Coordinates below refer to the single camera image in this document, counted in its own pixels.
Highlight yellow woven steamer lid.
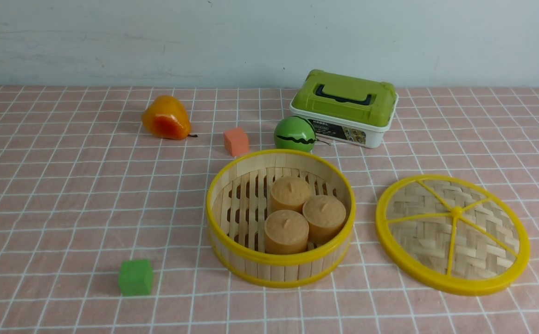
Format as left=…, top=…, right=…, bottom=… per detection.
left=375, top=174, right=531, bottom=296

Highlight bamboo steamer basket yellow rims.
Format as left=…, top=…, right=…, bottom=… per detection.
left=205, top=149, right=356, bottom=289

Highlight tan cylindrical bun rear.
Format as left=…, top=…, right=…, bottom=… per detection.
left=269, top=176, right=312, bottom=213

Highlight tan cylindrical bun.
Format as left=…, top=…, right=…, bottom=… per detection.
left=269, top=176, right=312, bottom=213
left=302, top=195, right=347, bottom=244
left=264, top=210, right=309, bottom=255

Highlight orange foam cube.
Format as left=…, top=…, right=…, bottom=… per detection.
left=224, top=127, right=249, bottom=157

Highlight green toy watermelon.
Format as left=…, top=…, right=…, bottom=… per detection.
left=274, top=116, right=331, bottom=153

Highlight tan cylindrical bun front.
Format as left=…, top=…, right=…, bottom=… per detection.
left=264, top=210, right=309, bottom=255

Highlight tan cylindrical bun right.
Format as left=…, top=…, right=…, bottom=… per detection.
left=302, top=195, right=347, bottom=244

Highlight green lidded white storage box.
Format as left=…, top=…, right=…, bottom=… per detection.
left=290, top=69, right=398, bottom=149

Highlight orange yellow toy pear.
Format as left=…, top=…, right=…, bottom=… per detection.
left=141, top=95, right=198, bottom=140

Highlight green foam cube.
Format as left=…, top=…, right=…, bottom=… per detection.
left=118, top=258, right=154, bottom=296

